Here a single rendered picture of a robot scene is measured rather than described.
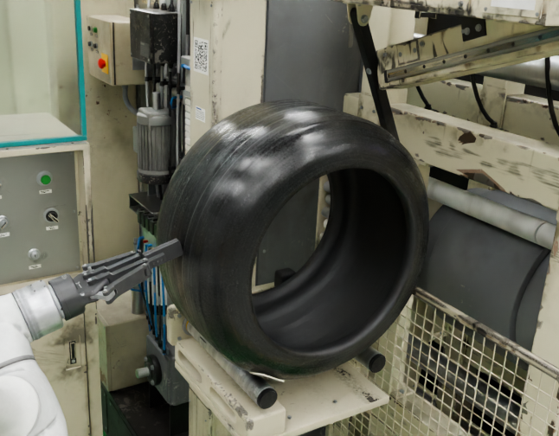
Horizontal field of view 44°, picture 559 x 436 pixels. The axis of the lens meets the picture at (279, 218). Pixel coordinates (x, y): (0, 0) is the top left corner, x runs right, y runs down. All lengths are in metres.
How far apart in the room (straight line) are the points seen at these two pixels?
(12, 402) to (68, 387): 0.96
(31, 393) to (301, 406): 0.66
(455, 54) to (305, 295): 0.66
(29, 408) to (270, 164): 0.55
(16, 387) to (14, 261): 0.81
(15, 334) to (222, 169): 0.44
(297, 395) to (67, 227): 0.75
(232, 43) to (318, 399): 0.80
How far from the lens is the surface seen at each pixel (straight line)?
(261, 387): 1.42
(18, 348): 1.20
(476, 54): 1.46
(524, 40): 1.39
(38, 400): 1.13
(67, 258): 1.93
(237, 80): 1.56
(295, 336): 1.62
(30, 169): 1.83
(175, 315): 1.64
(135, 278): 1.23
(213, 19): 1.53
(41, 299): 1.21
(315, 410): 1.57
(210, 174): 1.28
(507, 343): 1.53
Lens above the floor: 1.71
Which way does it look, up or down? 20 degrees down
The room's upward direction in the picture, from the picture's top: 3 degrees clockwise
